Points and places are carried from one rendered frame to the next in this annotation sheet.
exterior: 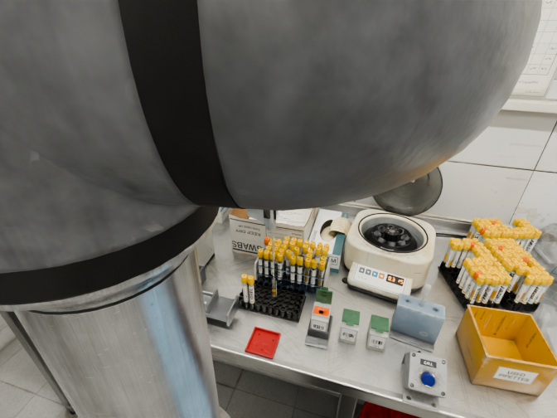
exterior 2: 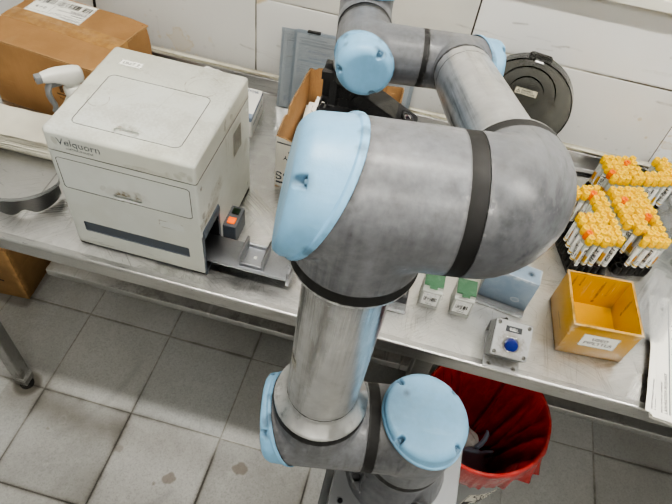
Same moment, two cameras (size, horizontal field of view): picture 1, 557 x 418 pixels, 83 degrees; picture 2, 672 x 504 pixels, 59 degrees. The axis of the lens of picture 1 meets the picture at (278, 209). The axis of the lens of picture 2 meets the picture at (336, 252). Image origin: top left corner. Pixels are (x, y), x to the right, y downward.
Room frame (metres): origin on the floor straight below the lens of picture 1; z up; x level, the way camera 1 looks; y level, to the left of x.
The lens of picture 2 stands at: (-0.20, 0.16, 1.87)
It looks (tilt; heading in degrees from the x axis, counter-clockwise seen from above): 50 degrees down; 350
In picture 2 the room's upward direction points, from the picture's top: 9 degrees clockwise
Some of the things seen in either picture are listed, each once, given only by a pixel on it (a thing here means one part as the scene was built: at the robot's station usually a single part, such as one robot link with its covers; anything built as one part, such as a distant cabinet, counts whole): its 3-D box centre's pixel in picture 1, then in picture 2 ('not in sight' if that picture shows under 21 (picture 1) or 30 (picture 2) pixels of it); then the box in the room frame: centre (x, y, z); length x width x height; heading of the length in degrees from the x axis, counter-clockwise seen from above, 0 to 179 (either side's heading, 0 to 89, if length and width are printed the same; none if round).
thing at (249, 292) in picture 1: (271, 287); not in sight; (0.59, 0.02, 0.93); 0.17 x 0.09 x 0.11; 73
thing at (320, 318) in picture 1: (320, 319); not in sight; (0.50, -0.10, 0.92); 0.05 x 0.04 x 0.06; 164
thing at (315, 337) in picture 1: (319, 327); (396, 289); (0.50, -0.10, 0.89); 0.09 x 0.05 x 0.04; 164
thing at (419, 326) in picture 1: (416, 319); (508, 284); (0.50, -0.33, 0.92); 0.10 x 0.07 x 0.10; 65
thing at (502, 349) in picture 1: (501, 347); (593, 316); (0.42, -0.49, 0.93); 0.13 x 0.13 x 0.10; 78
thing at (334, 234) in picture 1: (331, 235); not in sight; (0.83, -0.18, 0.92); 0.24 x 0.12 x 0.10; 163
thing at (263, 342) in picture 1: (263, 342); not in sight; (0.47, 0.04, 0.88); 0.07 x 0.07 x 0.01; 73
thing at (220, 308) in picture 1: (196, 299); (244, 253); (0.56, 0.21, 0.92); 0.21 x 0.07 x 0.05; 73
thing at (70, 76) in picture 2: not in sight; (74, 116); (0.87, 0.59, 1.00); 0.09 x 0.08 x 0.24; 163
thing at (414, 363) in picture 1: (423, 366); (508, 332); (0.39, -0.30, 0.92); 0.13 x 0.07 x 0.08; 163
